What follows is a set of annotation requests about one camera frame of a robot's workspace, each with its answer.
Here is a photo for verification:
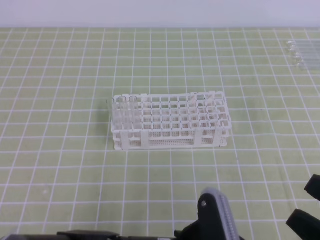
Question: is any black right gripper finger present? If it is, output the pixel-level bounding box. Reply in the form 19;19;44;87
286;209;320;240

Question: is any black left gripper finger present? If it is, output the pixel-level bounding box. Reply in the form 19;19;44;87
304;174;320;201

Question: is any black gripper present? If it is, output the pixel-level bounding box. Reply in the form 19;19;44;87
174;217;244;240

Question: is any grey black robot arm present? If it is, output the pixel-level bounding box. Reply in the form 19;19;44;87
4;187;320;240

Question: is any white plastic test tube rack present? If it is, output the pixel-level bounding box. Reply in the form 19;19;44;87
109;91;232;151

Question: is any spare glass tube nearest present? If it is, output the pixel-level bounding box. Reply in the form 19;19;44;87
295;61;320;71

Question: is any spare glass tube farthest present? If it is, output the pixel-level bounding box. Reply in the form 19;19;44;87
287;39;320;48

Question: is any green grid tablecloth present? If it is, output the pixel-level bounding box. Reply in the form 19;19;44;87
0;28;320;240

